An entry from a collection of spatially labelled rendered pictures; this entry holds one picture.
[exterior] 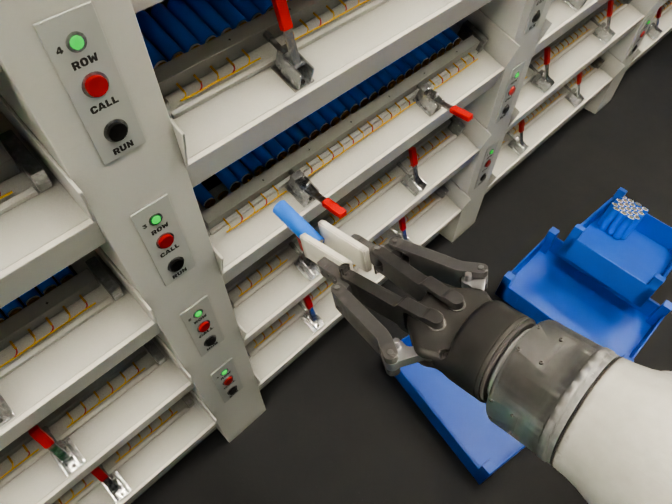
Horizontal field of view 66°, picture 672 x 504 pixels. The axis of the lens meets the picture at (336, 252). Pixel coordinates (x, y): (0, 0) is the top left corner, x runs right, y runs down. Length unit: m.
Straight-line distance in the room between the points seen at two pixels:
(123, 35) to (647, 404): 0.42
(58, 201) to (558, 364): 0.42
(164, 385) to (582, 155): 1.29
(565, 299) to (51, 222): 1.09
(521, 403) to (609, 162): 1.34
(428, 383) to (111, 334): 0.69
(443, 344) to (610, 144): 1.37
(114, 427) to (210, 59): 0.51
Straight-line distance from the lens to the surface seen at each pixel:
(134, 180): 0.49
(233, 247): 0.68
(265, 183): 0.69
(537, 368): 0.38
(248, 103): 0.56
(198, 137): 0.54
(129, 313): 0.65
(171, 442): 0.99
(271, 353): 1.01
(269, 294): 0.85
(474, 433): 1.12
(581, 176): 1.60
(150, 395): 0.81
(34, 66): 0.41
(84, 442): 0.82
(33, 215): 0.52
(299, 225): 0.54
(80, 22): 0.41
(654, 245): 1.51
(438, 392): 1.13
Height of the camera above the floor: 1.05
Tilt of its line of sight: 55 degrees down
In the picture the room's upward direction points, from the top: straight up
